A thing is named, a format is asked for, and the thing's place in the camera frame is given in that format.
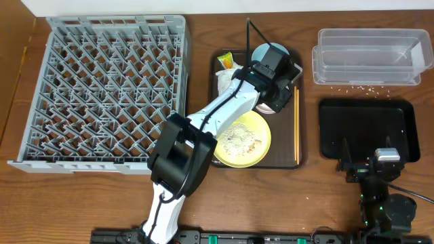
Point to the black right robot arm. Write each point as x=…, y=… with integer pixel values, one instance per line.
x=387, y=216

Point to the dark brown serving tray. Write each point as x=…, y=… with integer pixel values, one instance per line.
x=281, y=151

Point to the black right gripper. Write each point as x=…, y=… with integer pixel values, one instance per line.
x=363, y=170

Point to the crumpled white napkin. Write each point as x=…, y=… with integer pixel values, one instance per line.
x=224, y=78

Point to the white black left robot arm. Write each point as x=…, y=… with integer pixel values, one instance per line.
x=183, y=152

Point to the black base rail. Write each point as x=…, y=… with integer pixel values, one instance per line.
x=196, y=237

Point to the pink bowl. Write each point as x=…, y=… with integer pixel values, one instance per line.
x=264, y=109

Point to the light blue bowl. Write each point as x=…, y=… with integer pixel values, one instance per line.
x=260, y=51

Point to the yellow plate with rice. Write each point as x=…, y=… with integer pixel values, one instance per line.
x=245, y=142

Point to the clear plastic container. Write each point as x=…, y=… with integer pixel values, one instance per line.
x=371, y=56

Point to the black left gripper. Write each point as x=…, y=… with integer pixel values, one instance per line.
x=283, y=100

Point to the grey dishwasher rack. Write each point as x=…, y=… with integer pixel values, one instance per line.
x=105, y=88

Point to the black plastic bin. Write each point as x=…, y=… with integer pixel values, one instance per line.
x=366, y=124

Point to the yellow orange snack wrapper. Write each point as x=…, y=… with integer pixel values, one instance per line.
x=226, y=60

